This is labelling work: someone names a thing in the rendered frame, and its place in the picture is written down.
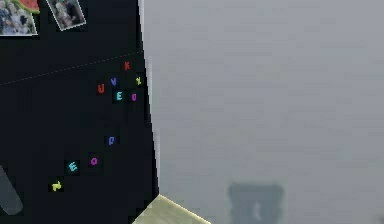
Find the black fridge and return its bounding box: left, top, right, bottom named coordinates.
left=0, top=0, right=160, bottom=224

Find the white framed photo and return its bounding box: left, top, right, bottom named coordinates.
left=45, top=0, right=87, bottom=32
left=0, top=0, right=38, bottom=36

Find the red watermelon magnet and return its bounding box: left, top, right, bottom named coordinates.
left=18, top=0, right=41, bottom=15

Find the grey fridge handle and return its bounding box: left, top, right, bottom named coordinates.
left=0, top=164, right=24, bottom=216

